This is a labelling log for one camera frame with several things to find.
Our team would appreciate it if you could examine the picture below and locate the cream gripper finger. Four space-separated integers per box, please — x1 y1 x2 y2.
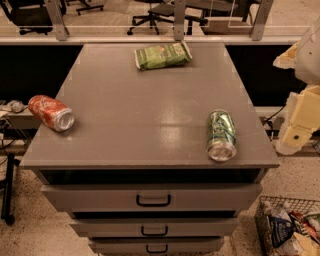
273 42 299 69
275 92 301 155

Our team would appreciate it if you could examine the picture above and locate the green soda can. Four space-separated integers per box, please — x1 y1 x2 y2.
206 109 237 162

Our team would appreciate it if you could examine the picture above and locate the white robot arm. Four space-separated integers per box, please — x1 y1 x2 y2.
273 18 320 155

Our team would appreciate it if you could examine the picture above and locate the dark blue snack bag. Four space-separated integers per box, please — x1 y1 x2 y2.
269 216 294 248

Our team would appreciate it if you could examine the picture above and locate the red snack bag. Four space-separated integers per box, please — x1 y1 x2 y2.
289 211 320 243

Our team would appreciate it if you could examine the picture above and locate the yellow snack bag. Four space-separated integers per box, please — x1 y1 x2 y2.
293 233 320 256

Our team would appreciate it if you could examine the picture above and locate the green jalapeno chip bag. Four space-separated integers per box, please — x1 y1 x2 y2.
134 42 192 70

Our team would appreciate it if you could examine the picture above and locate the red soda can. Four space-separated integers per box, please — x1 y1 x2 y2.
28 95 75 132

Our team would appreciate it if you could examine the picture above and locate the black office chair centre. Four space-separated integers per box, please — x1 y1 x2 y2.
126 0 209 36

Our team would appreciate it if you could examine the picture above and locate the black office chair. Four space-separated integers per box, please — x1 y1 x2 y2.
126 0 209 36
0 0 53 35

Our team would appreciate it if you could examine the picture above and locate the grey drawer cabinet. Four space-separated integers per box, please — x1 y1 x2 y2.
22 43 278 256

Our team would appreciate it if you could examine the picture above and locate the black office chair left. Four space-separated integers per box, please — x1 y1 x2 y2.
0 0 53 35

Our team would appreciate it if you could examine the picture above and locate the crumpled grey cloth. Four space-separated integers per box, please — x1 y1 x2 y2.
7 100 24 113

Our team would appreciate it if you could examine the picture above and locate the black stand leg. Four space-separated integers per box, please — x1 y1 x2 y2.
0 153 15 226

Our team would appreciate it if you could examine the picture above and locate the wire basket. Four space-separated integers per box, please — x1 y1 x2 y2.
255 196 320 256

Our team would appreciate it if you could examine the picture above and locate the top drawer black handle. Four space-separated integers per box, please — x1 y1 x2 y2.
136 195 171 207

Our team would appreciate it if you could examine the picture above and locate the drawer black handle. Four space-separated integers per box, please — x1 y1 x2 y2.
145 245 168 254
136 195 171 207
140 226 168 237

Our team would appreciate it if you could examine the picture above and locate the middle drawer black handle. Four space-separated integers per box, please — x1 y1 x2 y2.
140 226 168 237

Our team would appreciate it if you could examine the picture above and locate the bottom drawer black handle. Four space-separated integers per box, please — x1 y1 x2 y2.
145 245 168 254

